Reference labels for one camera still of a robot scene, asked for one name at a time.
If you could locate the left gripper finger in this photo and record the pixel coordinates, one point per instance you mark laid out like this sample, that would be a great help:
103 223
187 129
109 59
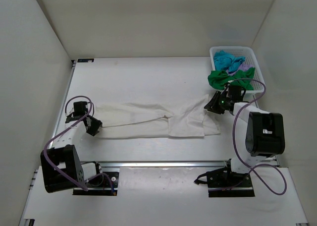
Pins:
92 133
96 124

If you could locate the white plastic basket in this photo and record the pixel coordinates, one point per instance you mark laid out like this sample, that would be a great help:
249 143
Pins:
258 80

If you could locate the green t shirt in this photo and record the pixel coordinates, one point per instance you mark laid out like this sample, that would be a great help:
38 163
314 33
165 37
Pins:
218 79

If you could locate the black label sticker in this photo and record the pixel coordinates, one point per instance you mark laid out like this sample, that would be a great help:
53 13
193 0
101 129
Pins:
85 60

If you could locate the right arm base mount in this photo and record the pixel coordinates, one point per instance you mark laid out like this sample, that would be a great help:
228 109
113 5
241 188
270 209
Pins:
224 183

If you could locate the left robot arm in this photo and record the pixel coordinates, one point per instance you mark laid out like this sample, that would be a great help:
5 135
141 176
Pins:
61 167

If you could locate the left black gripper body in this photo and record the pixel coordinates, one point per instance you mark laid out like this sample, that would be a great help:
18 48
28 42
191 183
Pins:
91 127

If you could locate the teal t shirt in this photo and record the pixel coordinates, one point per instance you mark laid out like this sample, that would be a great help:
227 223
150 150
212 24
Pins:
224 61

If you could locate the aluminium table rail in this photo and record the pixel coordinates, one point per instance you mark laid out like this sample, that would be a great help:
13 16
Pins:
169 164

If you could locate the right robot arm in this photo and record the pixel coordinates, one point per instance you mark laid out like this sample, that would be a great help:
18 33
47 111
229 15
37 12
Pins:
265 131

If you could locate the lilac t shirt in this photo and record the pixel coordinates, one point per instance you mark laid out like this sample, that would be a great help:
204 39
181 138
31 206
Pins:
242 67

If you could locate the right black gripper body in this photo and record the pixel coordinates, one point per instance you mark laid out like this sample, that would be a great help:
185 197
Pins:
224 100

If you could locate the white t shirt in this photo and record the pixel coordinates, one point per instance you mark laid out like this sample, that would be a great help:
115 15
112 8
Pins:
172 118

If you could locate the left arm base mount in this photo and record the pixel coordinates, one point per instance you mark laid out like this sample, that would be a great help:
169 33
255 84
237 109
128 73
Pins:
100 186

